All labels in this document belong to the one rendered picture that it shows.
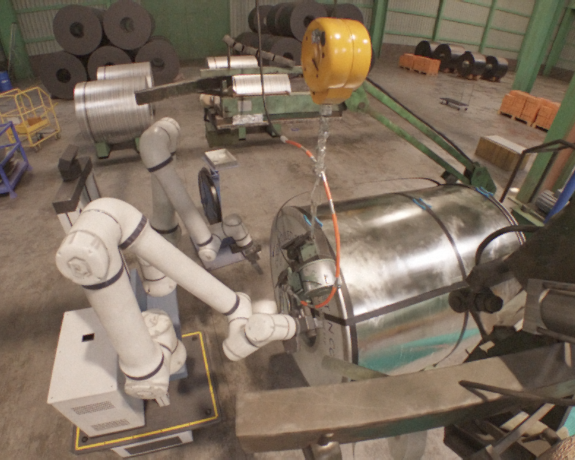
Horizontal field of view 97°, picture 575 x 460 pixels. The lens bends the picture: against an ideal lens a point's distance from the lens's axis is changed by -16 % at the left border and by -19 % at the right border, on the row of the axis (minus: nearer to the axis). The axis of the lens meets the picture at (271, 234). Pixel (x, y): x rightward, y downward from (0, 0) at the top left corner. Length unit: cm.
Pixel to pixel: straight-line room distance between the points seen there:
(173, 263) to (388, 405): 74
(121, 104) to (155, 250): 520
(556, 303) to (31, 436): 281
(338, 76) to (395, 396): 70
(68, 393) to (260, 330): 110
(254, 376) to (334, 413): 216
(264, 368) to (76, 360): 136
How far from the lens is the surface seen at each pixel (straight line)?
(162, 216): 163
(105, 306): 86
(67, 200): 103
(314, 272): 114
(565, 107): 570
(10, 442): 288
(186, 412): 207
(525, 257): 52
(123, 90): 609
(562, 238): 49
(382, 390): 34
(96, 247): 73
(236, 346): 102
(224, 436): 232
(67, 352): 188
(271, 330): 94
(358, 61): 84
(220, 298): 103
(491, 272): 56
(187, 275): 95
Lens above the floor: 222
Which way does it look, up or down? 38 degrees down
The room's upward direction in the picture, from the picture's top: 2 degrees clockwise
